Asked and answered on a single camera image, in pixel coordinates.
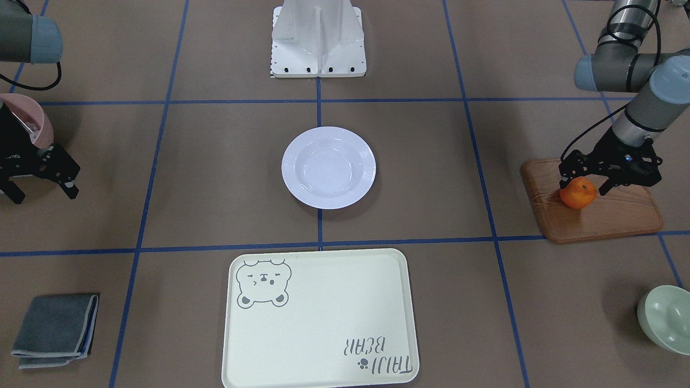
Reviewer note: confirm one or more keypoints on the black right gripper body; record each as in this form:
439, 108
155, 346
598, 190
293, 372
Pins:
15, 139

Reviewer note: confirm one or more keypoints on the light green bowl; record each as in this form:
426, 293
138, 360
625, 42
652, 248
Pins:
663, 315

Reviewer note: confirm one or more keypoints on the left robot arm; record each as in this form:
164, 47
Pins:
658, 81

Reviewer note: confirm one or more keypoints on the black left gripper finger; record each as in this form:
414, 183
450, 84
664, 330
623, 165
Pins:
609, 184
566, 179

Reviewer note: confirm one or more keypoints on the cream bear print tray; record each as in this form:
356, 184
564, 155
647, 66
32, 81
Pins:
320, 319

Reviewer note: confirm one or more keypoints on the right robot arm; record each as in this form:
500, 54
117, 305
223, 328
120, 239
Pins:
33, 39

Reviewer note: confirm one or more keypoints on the pink bowl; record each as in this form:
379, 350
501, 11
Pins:
32, 114

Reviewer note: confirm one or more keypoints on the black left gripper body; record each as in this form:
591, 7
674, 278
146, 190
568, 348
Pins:
611, 144

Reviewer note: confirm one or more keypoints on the folded grey cloth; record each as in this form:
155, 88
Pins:
56, 330

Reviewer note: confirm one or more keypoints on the orange fruit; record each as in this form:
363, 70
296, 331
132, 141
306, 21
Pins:
578, 194

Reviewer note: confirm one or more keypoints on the wooden cutting board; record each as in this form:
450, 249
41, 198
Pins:
624, 211

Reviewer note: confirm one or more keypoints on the white round plate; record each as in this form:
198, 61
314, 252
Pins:
328, 167

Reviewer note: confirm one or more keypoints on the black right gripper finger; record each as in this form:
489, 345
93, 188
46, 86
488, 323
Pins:
12, 191
70, 189

